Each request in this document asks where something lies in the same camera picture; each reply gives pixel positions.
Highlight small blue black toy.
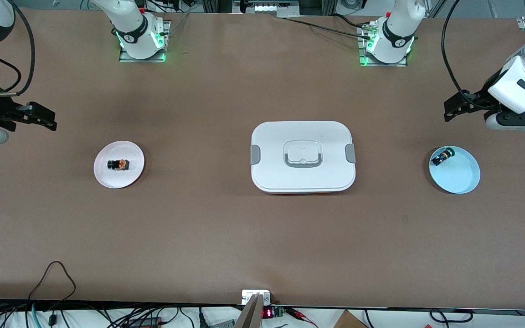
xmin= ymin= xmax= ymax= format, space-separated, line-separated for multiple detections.
xmin=431 ymin=148 xmax=454 ymax=167

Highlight light blue round plate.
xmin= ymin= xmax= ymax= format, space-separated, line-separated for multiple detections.
xmin=428 ymin=145 xmax=481 ymax=195

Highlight pink round plate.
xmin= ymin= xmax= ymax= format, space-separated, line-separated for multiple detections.
xmin=93 ymin=141 xmax=145 ymax=189

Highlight white lidded box, grey latches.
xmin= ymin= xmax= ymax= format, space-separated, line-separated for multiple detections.
xmin=250 ymin=121 xmax=357 ymax=195

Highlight metal box with lights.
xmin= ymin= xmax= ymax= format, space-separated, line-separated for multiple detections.
xmin=233 ymin=0 xmax=300 ymax=19

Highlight white desk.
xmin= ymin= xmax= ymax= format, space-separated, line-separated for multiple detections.
xmin=0 ymin=306 xmax=525 ymax=328

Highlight brown cardboard piece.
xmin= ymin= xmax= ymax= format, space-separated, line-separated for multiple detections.
xmin=333 ymin=310 xmax=369 ymax=328

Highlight red clip leads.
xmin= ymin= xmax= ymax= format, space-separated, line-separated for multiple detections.
xmin=285 ymin=307 xmax=319 ymax=328

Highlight grey flat bar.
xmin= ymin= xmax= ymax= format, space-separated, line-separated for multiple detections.
xmin=234 ymin=294 xmax=265 ymax=328

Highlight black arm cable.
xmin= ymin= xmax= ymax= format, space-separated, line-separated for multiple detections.
xmin=441 ymin=0 xmax=470 ymax=98
xmin=0 ymin=0 xmax=36 ymax=97

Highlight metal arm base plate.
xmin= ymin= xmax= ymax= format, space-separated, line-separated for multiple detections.
xmin=118 ymin=20 xmax=172 ymax=63
xmin=357 ymin=22 xmax=411 ymax=68

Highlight looped black cable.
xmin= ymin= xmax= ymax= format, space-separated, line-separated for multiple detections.
xmin=28 ymin=261 xmax=77 ymax=315

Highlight thin black table cable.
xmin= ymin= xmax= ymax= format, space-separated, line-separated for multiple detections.
xmin=285 ymin=17 xmax=373 ymax=39

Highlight coiled black cable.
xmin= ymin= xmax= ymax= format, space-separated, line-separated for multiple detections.
xmin=429 ymin=309 xmax=474 ymax=325

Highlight white metal bracket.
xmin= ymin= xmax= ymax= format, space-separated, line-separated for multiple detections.
xmin=242 ymin=289 xmax=272 ymax=305

